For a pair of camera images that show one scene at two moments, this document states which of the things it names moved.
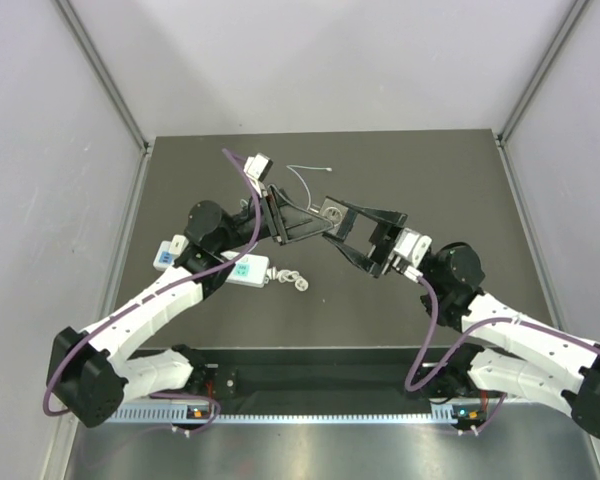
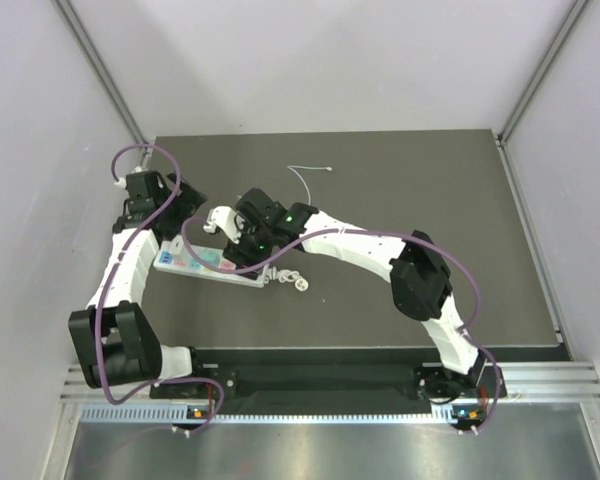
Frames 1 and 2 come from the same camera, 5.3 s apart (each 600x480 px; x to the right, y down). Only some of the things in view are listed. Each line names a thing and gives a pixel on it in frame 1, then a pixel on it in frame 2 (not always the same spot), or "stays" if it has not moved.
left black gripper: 287,222 -> 188,202
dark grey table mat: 453,185 stays
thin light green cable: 291,167 stays
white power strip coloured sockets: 251,270 stays
